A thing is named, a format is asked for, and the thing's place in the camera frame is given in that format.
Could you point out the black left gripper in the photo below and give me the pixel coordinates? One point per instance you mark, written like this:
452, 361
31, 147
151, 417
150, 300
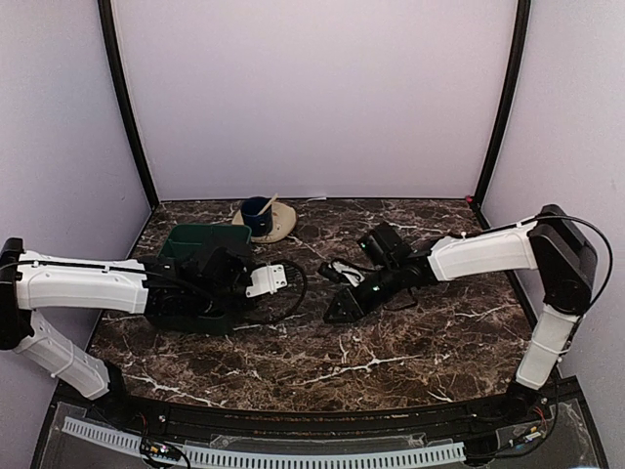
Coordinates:
229, 310

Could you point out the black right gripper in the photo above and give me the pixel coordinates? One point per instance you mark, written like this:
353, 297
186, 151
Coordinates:
348, 298

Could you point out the green plastic divided tray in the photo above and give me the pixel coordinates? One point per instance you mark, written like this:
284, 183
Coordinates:
175, 309

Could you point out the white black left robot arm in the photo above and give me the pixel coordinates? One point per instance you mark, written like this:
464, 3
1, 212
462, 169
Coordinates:
32, 282

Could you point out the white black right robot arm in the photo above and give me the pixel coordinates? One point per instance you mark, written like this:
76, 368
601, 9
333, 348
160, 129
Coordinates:
551, 244

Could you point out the blue enamel mug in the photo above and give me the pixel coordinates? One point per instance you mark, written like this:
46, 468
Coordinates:
259, 225

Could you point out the cream ceramic saucer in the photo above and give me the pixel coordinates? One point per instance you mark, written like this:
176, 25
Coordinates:
284, 221

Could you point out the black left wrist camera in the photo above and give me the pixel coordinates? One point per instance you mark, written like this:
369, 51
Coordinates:
266, 280

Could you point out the white slotted cable duct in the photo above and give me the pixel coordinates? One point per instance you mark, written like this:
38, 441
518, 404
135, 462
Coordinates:
240, 452

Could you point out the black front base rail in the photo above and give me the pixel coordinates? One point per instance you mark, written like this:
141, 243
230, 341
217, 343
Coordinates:
471, 419

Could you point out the black left corner post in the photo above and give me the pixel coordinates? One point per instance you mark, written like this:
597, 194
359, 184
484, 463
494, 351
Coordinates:
125, 107

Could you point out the black corner post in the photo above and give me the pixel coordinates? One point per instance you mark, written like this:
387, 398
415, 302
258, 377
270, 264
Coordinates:
505, 105
125, 107

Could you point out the black right corner post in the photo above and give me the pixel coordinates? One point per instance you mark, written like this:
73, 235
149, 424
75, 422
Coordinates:
505, 105

